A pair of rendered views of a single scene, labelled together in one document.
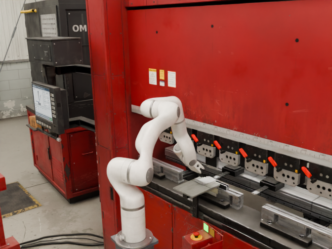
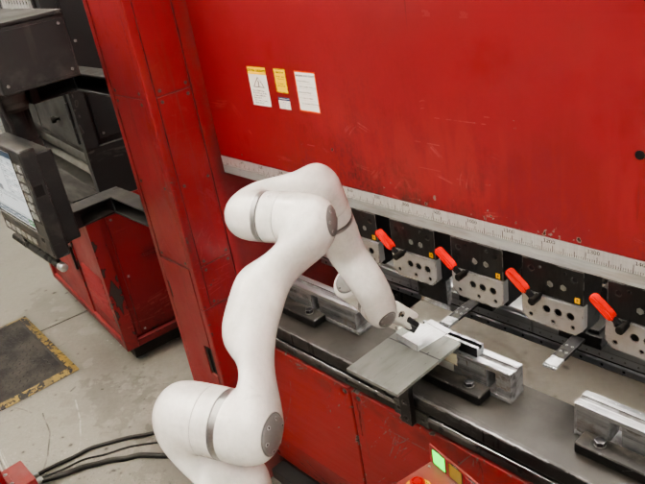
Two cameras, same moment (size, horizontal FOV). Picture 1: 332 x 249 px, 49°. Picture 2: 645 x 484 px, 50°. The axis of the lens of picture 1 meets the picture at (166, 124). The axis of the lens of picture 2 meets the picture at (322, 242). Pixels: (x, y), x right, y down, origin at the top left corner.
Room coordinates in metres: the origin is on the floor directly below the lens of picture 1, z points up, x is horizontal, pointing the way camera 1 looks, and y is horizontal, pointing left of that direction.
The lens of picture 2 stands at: (0.71, -0.08, 2.13)
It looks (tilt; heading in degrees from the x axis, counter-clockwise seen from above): 26 degrees down; 2
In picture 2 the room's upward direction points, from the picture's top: 10 degrees counter-clockwise
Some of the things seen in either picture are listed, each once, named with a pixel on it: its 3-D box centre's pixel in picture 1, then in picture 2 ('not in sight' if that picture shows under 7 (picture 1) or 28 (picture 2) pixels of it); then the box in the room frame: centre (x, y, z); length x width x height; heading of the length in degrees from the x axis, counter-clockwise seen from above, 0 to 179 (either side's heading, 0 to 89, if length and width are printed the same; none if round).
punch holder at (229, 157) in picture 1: (232, 150); (486, 265); (2.19, -0.42, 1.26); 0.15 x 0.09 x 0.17; 41
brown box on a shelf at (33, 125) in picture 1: (41, 120); not in sight; (3.83, 1.35, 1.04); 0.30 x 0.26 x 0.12; 35
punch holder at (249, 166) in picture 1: (259, 158); (561, 288); (2.04, -0.55, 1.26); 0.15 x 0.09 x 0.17; 41
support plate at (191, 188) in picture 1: (196, 186); (404, 356); (2.22, -0.20, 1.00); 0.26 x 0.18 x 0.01; 131
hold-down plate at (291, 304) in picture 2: (150, 171); (290, 307); (2.74, 0.13, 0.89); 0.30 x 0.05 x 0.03; 41
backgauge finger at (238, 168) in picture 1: (226, 172); (470, 302); (2.42, -0.42, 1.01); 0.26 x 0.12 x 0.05; 131
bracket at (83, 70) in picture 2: (76, 70); (75, 87); (3.12, 0.75, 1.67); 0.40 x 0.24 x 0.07; 41
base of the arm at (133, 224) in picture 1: (133, 222); not in sight; (1.63, 0.17, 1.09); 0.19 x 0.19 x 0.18
